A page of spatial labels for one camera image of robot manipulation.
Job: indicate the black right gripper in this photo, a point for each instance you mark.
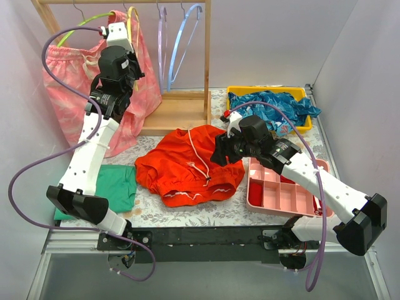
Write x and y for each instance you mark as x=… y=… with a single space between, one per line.
x=219 y=150

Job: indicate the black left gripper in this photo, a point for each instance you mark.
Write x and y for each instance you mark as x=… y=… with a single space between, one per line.
x=135 y=66

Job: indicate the yellow hanger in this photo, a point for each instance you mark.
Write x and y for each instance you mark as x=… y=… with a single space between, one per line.
x=133 y=23

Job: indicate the orange shorts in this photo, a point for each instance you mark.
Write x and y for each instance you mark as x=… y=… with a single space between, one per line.
x=179 y=169

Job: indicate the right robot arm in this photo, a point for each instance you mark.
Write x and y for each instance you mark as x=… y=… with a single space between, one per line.
x=358 y=218

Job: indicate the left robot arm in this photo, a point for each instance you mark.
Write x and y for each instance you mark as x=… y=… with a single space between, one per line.
x=110 y=95

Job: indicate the pink patterned shorts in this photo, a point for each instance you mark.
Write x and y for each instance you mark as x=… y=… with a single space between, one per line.
x=77 y=68

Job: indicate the lilac hanger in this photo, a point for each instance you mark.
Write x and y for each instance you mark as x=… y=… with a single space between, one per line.
x=162 y=44

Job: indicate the green hanger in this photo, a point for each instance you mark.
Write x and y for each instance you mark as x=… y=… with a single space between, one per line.
x=85 y=21

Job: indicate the blue patterned shorts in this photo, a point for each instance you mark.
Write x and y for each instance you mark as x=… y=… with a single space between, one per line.
x=279 y=110

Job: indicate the light blue hanger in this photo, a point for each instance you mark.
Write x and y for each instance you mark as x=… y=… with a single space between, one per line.
x=184 y=36

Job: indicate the wooden clothes rack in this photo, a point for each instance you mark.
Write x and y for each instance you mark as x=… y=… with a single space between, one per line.
x=179 y=109

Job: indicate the red folded cloth in tray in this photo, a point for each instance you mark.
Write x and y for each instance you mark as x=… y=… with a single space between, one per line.
x=255 y=194

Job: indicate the pink plastic organizer tray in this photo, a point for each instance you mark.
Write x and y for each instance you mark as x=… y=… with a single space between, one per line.
x=279 y=199

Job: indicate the yellow plastic bin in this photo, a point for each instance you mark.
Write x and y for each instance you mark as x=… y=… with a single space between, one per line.
x=296 y=92

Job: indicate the green folded cloth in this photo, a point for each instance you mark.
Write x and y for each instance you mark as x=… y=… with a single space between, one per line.
x=117 y=183

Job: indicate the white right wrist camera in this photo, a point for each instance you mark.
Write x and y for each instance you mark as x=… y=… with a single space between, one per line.
x=232 y=118

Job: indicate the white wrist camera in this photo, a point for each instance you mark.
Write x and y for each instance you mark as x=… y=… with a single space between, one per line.
x=116 y=34
x=232 y=118

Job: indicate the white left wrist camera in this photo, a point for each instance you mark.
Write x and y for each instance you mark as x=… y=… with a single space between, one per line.
x=116 y=34

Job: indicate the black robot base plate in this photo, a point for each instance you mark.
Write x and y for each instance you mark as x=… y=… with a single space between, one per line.
x=206 y=244

